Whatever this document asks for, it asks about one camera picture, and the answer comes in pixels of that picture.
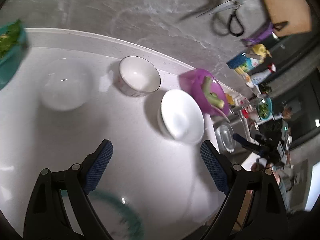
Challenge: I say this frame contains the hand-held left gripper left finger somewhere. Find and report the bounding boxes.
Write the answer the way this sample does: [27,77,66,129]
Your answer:
[23,139,113,240]

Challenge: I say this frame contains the clear glass bowl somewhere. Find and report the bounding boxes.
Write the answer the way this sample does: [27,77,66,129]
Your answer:
[215,124,237,153]

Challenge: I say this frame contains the large teal floral plate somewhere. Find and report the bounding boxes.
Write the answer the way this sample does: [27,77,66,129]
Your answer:
[60,189,145,240]

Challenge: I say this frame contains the blue utensil cup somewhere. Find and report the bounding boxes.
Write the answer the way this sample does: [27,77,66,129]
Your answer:
[226,52,248,70]

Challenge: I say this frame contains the person's right forearm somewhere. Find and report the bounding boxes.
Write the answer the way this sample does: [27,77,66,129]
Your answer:
[272,170,293,214]

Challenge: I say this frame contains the peeled green stem vegetable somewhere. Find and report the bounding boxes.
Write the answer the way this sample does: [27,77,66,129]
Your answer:
[202,76,225,109]

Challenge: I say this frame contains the purple hanging kitchen tool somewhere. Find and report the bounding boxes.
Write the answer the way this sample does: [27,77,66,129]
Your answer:
[241,22,275,47]

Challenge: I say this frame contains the leafy green vegetables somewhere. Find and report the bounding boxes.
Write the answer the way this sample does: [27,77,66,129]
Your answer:
[0,19,23,58]

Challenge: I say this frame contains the yellow dish soap bottle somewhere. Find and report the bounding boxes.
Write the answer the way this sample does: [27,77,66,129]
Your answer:
[237,44,272,77]

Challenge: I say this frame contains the large white bowl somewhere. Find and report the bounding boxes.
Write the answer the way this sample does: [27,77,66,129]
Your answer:
[157,89,205,143]

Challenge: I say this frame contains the patterned white bowl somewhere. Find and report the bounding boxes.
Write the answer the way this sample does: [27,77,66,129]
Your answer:
[117,56,162,98]

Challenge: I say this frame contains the purple plastic bowl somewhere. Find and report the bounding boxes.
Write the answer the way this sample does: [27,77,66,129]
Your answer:
[180,68,230,117]

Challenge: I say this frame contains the small teal colander basket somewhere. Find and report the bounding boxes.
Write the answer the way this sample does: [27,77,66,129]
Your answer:
[257,96,272,120]

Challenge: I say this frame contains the wooden cutting board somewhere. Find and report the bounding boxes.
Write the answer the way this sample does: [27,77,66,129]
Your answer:
[260,0,313,38]

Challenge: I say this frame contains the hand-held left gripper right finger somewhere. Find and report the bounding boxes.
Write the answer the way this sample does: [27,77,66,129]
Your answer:
[200,140,288,240]

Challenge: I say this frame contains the black-handled kitchen scissors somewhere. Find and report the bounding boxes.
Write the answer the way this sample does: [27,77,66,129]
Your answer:
[197,0,268,37]

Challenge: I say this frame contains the small plain white bowl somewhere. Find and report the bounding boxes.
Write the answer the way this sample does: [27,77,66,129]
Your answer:
[40,57,93,111]

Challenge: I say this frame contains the white spray bottle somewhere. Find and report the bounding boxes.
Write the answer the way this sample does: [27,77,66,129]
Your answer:
[250,64,277,87]

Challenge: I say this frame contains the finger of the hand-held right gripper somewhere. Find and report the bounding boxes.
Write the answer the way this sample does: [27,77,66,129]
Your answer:
[232,133,260,153]

